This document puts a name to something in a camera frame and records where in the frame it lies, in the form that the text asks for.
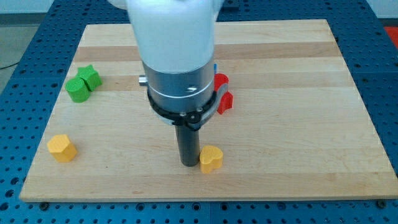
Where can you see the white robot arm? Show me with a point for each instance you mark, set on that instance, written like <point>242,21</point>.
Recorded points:
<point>175,40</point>

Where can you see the yellow hexagon block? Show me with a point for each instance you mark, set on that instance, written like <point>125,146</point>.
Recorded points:
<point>61,148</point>

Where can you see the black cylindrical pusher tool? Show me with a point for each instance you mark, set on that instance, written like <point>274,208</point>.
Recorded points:
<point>188,145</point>

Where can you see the red star block lower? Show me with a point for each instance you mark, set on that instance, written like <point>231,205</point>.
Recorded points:
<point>226,102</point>

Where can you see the red block upper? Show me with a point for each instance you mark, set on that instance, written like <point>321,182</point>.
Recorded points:
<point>219,80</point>

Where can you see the yellow heart block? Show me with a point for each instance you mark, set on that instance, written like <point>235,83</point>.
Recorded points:
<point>211,157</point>

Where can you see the wooden board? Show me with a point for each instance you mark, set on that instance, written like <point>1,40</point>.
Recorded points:
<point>298,128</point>

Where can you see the green star block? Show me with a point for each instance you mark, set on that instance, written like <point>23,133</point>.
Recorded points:
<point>90,77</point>

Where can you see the green cylinder block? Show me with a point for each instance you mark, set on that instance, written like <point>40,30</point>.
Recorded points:
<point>77,90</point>

